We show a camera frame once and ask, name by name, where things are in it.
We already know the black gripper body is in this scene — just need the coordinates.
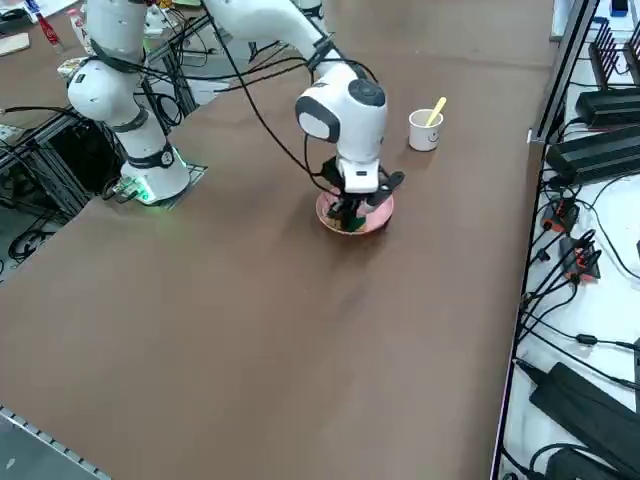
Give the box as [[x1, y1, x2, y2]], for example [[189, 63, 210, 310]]
[[320, 156, 406, 207]]

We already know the pink plate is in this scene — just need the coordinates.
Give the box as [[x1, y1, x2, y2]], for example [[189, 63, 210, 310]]
[[314, 188, 396, 237]]

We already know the white mug with smiley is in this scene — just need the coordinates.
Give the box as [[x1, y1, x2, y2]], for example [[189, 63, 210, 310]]
[[407, 108, 445, 152]]

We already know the yellow plastic spoon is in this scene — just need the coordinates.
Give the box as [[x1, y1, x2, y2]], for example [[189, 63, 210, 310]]
[[425, 96, 448, 127]]

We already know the orange and black connector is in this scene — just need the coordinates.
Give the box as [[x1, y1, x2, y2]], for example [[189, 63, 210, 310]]
[[538, 198, 582, 235], [558, 230, 604, 286]]

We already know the black slotted rack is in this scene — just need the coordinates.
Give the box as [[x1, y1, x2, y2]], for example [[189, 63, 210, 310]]
[[586, 19, 640, 92]]

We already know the large black power brick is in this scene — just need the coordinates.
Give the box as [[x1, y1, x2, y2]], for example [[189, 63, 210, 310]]
[[528, 361, 640, 474]]

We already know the red label bottle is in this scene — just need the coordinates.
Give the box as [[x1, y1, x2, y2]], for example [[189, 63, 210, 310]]
[[36, 10, 67, 54]]

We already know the brown cardboard piece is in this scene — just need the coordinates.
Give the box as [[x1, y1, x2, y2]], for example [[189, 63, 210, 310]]
[[0, 31, 32, 57]]

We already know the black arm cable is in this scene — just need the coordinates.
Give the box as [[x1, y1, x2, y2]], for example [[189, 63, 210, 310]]
[[199, 0, 381, 191]]

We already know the aluminium frame post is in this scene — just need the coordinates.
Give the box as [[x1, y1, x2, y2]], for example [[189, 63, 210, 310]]
[[528, 0, 602, 147]]

